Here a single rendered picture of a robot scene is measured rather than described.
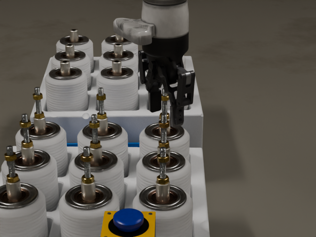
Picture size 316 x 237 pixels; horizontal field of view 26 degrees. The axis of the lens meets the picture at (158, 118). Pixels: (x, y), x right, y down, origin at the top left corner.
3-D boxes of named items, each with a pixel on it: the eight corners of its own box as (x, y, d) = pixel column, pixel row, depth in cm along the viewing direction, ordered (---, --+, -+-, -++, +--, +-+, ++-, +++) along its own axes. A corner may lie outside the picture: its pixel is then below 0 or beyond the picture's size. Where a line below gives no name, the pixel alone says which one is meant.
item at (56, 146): (75, 220, 135) (70, 138, 128) (27, 228, 132) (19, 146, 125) (65, 195, 143) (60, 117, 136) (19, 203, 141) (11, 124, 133)
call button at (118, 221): (144, 220, 92) (144, 207, 91) (143, 237, 89) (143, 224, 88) (114, 219, 92) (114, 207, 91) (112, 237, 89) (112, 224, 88)
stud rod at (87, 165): (87, 187, 109) (84, 145, 105) (92, 188, 108) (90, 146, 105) (84, 190, 108) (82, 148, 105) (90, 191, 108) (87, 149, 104)
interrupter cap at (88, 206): (71, 185, 113) (71, 181, 112) (116, 188, 112) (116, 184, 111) (59, 209, 106) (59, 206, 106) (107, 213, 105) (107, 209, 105)
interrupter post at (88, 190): (83, 194, 110) (82, 176, 109) (98, 195, 110) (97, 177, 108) (79, 202, 108) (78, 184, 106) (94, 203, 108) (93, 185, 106)
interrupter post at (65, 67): (71, 73, 159) (70, 59, 157) (70, 76, 156) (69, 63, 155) (60, 73, 159) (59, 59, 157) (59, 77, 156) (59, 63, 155)
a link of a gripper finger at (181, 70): (167, 60, 108) (165, 73, 110) (183, 76, 105) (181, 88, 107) (180, 58, 109) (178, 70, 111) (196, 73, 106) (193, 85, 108)
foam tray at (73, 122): (190, 114, 197) (191, 55, 189) (201, 183, 162) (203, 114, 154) (54, 115, 196) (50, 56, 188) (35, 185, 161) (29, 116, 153)
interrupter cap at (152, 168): (133, 161, 120) (133, 158, 120) (167, 149, 124) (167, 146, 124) (159, 178, 115) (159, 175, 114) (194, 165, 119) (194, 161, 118)
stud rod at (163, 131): (160, 154, 118) (160, 115, 115) (161, 152, 119) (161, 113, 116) (165, 155, 118) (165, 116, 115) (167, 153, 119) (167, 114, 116)
